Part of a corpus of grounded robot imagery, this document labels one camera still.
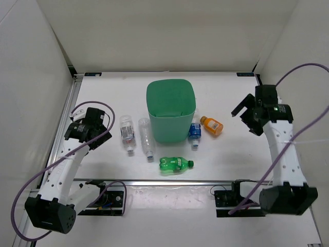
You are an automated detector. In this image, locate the orange plastic bottle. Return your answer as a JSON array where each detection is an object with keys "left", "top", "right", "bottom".
[{"left": 200, "top": 116, "right": 224, "bottom": 136}]

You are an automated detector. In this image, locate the blue label plastic bottle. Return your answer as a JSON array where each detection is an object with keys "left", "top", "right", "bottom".
[{"left": 188, "top": 108, "right": 202, "bottom": 149}]

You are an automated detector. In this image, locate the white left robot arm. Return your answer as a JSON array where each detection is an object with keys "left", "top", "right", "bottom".
[{"left": 25, "top": 123, "right": 111, "bottom": 234}]

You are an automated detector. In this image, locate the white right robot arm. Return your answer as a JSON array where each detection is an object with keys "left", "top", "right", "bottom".
[{"left": 228, "top": 94, "right": 318, "bottom": 215}]

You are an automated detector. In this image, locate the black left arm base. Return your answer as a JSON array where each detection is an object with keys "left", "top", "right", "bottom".
[{"left": 78, "top": 180, "right": 127, "bottom": 216}]

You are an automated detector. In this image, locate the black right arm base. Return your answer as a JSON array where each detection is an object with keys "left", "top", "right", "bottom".
[{"left": 209, "top": 180, "right": 265, "bottom": 218}]

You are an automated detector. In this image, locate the green plastic bin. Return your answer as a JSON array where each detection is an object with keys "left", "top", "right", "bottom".
[{"left": 146, "top": 79, "right": 196, "bottom": 143}]

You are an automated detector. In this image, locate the clear bottle red label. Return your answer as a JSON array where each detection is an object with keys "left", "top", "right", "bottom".
[{"left": 119, "top": 115, "right": 136, "bottom": 155}]

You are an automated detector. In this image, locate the clear unlabelled plastic bottle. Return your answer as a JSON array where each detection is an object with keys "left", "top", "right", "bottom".
[{"left": 138, "top": 118, "right": 155, "bottom": 160}]

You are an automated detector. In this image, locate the green soda bottle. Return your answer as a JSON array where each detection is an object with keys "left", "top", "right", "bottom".
[{"left": 159, "top": 157, "right": 194, "bottom": 174}]

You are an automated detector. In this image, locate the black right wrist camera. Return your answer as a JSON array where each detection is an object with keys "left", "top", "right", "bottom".
[{"left": 255, "top": 84, "right": 278, "bottom": 107}]

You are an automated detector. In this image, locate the aluminium front rail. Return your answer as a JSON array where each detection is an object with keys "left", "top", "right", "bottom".
[{"left": 73, "top": 179, "right": 273, "bottom": 186}]

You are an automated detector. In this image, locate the aluminium rail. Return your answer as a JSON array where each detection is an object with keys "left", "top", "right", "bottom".
[
  {"left": 73, "top": 179, "right": 273, "bottom": 186},
  {"left": 35, "top": 74, "right": 84, "bottom": 190}
]

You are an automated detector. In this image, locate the aluminium left rail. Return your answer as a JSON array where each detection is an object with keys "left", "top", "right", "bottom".
[{"left": 35, "top": 74, "right": 84, "bottom": 190}]

